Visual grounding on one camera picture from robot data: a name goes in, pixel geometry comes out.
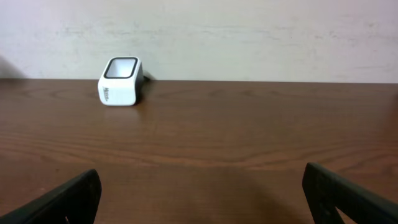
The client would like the white barcode scanner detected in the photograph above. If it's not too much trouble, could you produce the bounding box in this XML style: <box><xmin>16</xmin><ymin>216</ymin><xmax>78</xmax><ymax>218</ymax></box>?
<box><xmin>98</xmin><ymin>57</ymin><xmax>145</xmax><ymax>106</ymax></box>

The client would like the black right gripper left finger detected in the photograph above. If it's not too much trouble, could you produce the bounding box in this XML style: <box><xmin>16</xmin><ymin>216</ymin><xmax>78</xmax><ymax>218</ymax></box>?
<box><xmin>1</xmin><ymin>169</ymin><xmax>102</xmax><ymax>224</ymax></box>

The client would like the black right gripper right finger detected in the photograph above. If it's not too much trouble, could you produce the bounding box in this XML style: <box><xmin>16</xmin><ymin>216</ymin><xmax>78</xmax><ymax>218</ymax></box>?
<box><xmin>302</xmin><ymin>162</ymin><xmax>397</xmax><ymax>224</ymax></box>

